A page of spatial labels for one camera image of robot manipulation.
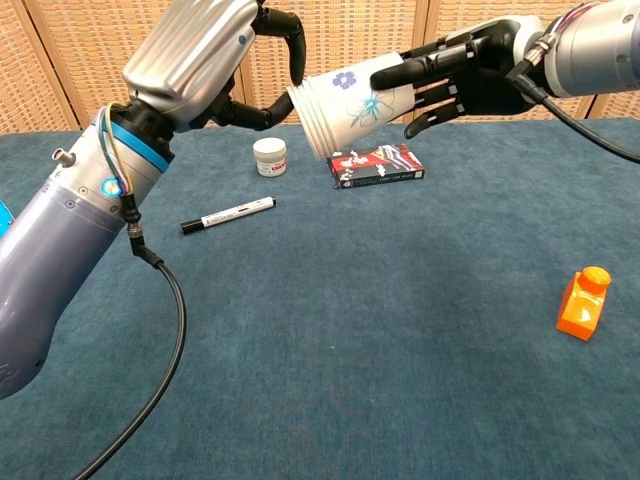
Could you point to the blue cardboard box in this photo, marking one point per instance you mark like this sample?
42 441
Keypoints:
4 217

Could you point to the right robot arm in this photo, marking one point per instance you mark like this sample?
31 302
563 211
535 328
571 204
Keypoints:
600 50

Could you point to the black printed card box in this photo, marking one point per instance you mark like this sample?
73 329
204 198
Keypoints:
380 169

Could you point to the white plastic jar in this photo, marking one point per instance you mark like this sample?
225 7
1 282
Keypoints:
270 159

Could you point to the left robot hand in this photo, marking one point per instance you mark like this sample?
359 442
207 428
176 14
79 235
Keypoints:
190 55

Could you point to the white flower-print paper cup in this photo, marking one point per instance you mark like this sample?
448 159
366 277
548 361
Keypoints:
360 92

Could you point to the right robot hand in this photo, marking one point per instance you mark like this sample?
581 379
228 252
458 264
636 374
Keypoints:
480 70

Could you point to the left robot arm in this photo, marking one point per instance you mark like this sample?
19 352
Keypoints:
50 260

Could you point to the black white marker pen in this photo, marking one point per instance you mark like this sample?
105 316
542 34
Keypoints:
228 215

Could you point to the orange plastic bottle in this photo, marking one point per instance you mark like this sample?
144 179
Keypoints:
582 310

